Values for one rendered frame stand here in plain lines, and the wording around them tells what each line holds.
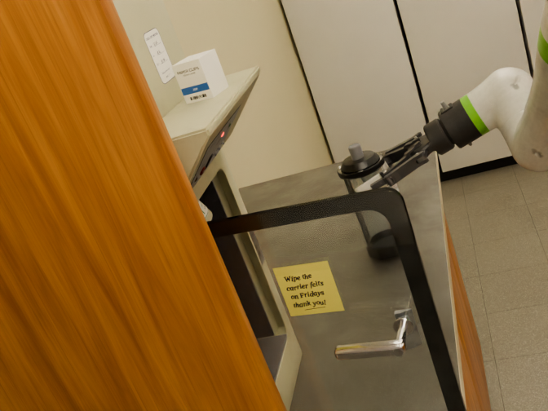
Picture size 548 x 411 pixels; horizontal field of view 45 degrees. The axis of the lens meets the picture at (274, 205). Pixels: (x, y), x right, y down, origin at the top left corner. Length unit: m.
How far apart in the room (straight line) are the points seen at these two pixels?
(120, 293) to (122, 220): 0.11
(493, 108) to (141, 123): 0.85
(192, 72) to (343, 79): 3.04
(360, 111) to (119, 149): 3.33
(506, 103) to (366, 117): 2.69
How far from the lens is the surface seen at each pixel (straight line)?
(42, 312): 0.92
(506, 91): 1.40
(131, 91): 0.73
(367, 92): 3.99
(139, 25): 1.01
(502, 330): 2.83
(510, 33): 3.95
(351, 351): 0.84
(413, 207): 1.77
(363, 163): 1.45
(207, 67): 0.97
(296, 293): 0.86
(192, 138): 0.81
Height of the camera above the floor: 1.68
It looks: 21 degrees down
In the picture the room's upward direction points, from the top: 21 degrees counter-clockwise
